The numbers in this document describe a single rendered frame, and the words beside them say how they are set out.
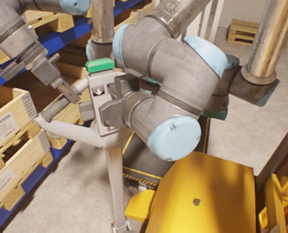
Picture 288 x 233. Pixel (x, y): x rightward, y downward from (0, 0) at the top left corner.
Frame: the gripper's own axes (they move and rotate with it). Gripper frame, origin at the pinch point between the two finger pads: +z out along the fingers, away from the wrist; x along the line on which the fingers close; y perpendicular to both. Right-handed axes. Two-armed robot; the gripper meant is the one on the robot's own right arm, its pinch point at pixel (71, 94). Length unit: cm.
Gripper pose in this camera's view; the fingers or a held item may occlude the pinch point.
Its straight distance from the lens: 66.8
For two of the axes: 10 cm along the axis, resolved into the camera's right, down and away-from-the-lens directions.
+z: 5.1, 6.6, 5.5
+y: 7.3, -6.7, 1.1
